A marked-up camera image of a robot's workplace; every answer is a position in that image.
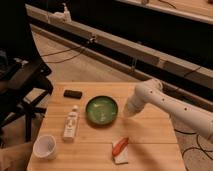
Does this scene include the green ceramic bowl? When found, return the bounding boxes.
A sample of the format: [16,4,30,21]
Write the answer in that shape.
[86,96,118,125]

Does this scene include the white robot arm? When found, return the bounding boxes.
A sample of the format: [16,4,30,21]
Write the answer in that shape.
[124,79,213,143]

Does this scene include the black rectangular block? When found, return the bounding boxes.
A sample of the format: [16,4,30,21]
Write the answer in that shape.
[63,90,82,99]

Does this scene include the white lotion bottle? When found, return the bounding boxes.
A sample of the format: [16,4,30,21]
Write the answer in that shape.
[63,105,79,142]

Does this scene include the white spray bottle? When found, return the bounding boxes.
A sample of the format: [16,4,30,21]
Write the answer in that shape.
[51,4,72,22]

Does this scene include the black office chair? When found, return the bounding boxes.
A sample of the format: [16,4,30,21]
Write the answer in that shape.
[0,49,53,142]

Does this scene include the long wooden bench rail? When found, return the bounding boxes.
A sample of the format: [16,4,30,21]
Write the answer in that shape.
[27,5,213,89]

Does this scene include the black floor cables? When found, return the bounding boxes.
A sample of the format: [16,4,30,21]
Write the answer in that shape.
[174,128,213,168]

